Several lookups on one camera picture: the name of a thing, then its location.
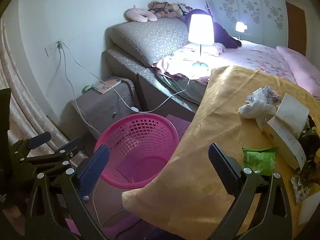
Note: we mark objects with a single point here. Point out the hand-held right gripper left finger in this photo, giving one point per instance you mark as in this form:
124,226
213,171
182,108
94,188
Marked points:
92,172

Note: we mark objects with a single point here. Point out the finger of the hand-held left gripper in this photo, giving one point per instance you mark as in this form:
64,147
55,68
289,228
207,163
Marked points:
71,146
38,139

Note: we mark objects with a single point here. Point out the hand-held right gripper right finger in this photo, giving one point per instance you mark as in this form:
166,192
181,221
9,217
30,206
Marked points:
223,168

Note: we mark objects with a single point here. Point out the green plastic wrapper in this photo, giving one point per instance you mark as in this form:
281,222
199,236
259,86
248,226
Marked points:
262,158

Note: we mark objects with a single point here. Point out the pink plastic mesh basket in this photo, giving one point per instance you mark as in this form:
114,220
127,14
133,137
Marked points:
150,165

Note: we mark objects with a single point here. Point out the beige cardboard box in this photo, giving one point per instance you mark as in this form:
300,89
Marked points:
285,135

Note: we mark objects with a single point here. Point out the cartoon print packet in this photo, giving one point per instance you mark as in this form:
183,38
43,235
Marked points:
268,93

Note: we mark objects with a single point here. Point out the dark wrapper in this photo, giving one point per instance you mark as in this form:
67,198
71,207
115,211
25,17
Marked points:
310,140

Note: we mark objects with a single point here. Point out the pink patterned curtain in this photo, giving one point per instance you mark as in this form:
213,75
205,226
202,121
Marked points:
17,92

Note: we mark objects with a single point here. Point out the brown nightstand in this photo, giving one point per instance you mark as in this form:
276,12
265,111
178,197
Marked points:
100,110

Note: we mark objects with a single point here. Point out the yellow patterned blanket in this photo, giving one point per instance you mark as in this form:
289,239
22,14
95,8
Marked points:
212,110

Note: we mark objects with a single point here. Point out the small green object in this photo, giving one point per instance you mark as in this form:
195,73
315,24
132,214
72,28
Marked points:
87,88

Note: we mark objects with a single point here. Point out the pink cover book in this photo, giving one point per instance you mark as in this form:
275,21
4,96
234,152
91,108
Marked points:
106,86

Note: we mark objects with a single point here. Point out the grey mattress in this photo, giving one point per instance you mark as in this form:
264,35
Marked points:
180,90

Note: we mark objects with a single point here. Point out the white charger plug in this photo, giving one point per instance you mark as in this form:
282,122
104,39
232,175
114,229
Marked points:
60,45

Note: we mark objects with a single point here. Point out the pink floral bedsheet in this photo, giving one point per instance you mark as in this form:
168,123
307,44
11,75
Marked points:
250,55

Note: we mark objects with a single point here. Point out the pink satin sheet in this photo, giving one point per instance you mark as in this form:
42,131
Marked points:
165,65

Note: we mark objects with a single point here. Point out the small pink pillow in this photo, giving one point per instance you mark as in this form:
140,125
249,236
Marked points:
217,48

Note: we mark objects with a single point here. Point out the large pink pillow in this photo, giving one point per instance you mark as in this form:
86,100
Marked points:
302,65

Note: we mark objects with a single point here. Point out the grey patterned headboard cushion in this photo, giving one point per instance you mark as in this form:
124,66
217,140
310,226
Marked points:
150,40

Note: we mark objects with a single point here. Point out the dark purple clothing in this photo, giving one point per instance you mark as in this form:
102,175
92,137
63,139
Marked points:
225,36

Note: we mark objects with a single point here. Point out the white shade table lamp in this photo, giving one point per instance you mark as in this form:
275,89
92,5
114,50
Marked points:
200,30

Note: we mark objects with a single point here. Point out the pink neck pillow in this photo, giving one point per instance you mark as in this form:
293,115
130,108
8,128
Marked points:
135,15

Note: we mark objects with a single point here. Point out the brown wooden door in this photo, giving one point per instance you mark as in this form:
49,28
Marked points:
296,27

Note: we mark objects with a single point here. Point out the brown plush toy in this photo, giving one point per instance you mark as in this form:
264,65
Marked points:
160,10

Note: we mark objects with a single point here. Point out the multicoloured plush toy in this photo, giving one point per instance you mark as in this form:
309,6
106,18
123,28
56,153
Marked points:
181,9

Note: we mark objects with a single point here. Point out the floral sliding door wardrobe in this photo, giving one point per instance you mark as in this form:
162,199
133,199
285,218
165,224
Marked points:
250,5

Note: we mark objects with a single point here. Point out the white wall socket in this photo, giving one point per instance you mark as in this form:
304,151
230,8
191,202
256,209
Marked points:
50,48

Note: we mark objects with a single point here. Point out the grey upholstered bed frame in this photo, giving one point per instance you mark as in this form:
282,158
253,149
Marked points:
125,62

